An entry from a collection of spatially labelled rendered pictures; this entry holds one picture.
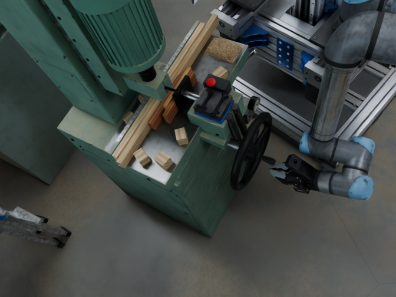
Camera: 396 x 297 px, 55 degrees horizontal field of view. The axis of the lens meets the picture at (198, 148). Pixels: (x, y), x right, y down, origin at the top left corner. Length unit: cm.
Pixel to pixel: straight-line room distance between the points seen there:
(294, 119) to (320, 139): 82
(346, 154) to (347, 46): 37
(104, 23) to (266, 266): 146
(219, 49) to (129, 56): 48
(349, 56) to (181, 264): 140
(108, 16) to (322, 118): 66
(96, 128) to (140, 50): 58
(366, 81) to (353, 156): 102
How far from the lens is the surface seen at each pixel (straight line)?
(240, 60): 141
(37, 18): 110
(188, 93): 128
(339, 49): 104
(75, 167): 247
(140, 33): 98
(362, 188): 122
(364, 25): 102
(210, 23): 148
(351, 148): 126
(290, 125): 202
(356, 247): 207
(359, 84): 221
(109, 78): 122
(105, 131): 150
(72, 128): 157
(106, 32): 96
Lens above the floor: 199
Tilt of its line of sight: 62 degrees down
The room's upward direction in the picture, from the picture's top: 22 degrees counter-clockwise
